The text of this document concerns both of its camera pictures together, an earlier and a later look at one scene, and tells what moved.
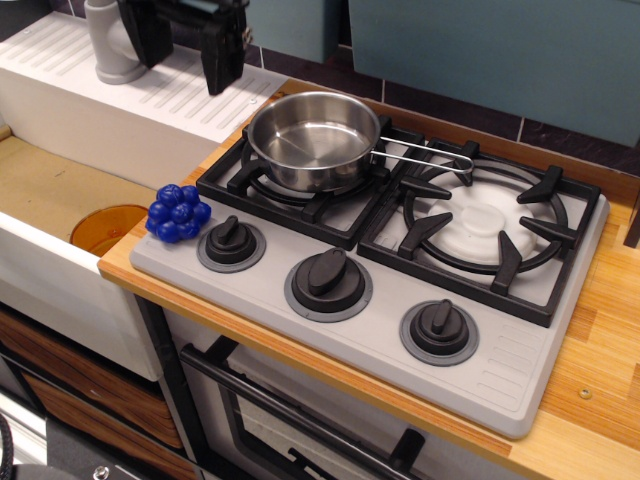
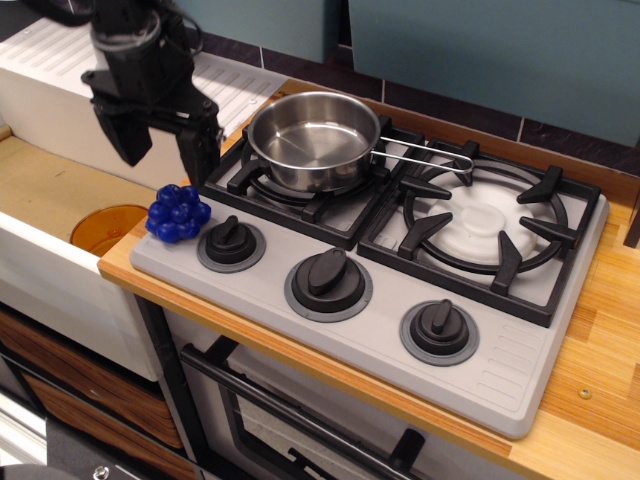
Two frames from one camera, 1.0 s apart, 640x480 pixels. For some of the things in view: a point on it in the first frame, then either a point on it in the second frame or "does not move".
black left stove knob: [230, 246] does not move
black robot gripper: [223, 42] → [148, 80]
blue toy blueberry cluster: [177, 213] does not move
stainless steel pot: [322, 142] does not move
